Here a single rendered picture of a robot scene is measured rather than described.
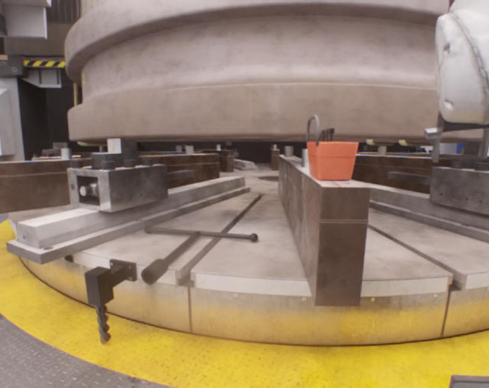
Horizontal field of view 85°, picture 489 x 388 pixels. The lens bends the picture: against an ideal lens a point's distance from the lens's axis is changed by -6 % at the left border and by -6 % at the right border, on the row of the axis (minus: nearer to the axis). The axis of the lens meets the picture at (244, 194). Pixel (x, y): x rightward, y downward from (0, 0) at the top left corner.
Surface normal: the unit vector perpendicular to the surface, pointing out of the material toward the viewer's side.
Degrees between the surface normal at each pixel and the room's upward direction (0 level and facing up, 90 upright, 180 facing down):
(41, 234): 71
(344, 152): 97
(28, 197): 90
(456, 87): 118
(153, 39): 90
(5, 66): 90
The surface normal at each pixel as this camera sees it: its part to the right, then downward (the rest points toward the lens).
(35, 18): 0.32, 0.17
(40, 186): 0.66, 0.13
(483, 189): -0.95, 0.06
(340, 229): -0.07, 0.18
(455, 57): -0.63, 0.15
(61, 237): 0.90, 0.07
